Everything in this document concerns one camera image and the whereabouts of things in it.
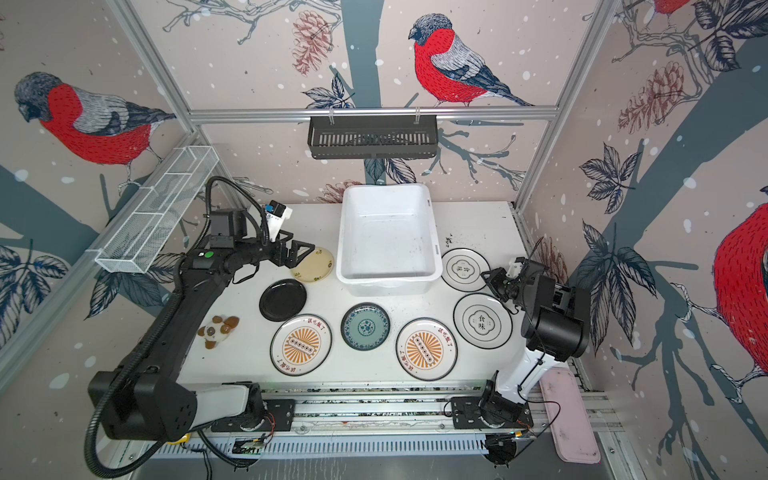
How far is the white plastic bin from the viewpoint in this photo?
1.02 meters

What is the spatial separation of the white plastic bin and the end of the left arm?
0.24 m

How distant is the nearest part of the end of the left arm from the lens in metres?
0.66
